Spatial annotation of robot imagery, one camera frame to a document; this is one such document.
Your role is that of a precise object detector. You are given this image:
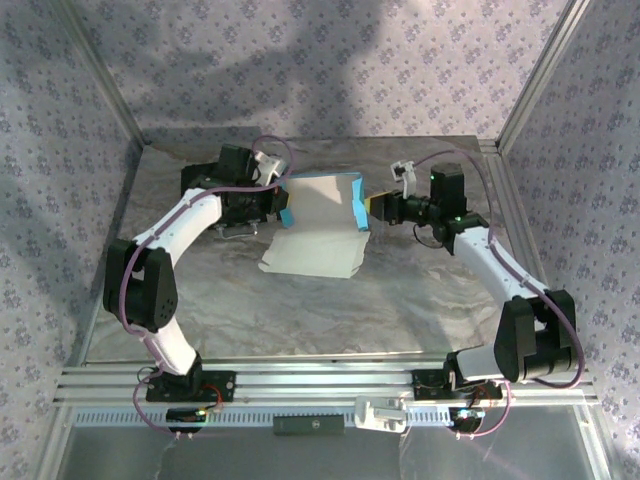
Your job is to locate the white and blue paper box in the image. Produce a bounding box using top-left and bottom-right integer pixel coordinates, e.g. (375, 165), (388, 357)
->
(257, 171), (371, 280)

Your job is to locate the dark grey rectangular box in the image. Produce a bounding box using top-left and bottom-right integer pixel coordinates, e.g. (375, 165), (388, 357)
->
(273, 414), (346, 436)

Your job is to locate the black briefcase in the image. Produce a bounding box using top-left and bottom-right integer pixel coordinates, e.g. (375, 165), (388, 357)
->
(179, 162), (281, 241)

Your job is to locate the black left controller board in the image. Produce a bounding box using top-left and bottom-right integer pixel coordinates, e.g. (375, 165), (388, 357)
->
(166, 407), (207, 434)

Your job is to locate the black controller board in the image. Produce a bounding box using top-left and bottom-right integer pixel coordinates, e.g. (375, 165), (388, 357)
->
(447, 407), (486, 434)
(166, 407), (207, 434)

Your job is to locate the black right controller board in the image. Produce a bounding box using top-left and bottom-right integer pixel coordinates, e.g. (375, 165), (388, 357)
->
(447, 407), (486, 434)

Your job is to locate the shiny metal lower panel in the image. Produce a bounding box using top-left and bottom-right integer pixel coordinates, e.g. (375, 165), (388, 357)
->
(54, 424), (604, 480)

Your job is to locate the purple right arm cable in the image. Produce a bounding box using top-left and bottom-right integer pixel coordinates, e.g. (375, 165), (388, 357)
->
(412, 149), (586, 441)

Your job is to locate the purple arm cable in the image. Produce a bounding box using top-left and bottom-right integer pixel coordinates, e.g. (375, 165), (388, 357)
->
(412, 149), (586, 441)
(122, 134), (301, 441)

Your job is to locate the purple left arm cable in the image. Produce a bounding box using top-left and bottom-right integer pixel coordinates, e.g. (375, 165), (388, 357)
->
(122, 134), (301, 441)

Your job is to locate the aluminium right side rail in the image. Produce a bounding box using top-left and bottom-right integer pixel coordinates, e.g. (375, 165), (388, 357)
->
(479, 139), (586, 366)

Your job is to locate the aluminium rail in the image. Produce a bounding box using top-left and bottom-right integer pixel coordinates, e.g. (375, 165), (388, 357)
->
(74, 139), (146, 366)
(479, 139), (586, 366)

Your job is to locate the aluminium left side rail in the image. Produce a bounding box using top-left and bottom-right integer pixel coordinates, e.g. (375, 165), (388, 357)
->
(74, 139), (146, 366)

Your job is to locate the aluminium right corner post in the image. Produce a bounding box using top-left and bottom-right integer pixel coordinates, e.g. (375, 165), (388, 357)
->
(497, 0), (594, 151)

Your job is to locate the aluminium corner post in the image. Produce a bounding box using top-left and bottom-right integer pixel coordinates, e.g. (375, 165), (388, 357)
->
(497, 0), (594, 151)
(49, 0), (151, 146)

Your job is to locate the aluminium front rail frame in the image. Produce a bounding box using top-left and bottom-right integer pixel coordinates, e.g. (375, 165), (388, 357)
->
(52, 358), (599, 407)

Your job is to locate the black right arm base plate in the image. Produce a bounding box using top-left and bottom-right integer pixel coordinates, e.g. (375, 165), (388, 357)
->
(412, 368), (504, 401)

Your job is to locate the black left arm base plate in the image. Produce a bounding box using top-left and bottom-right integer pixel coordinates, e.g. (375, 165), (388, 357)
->
(144, 370), (237, 404)

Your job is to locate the aluminium left corner post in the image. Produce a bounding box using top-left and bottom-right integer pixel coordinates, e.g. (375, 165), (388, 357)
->
(49, 0), (151, 146)

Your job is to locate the white plastic bracket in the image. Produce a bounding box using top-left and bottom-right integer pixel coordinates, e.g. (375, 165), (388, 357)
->
(353, 396), (409, 434)

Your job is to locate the grey slotted cable duct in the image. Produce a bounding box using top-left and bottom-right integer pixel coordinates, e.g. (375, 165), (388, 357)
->
(72, 407), (451, 429)

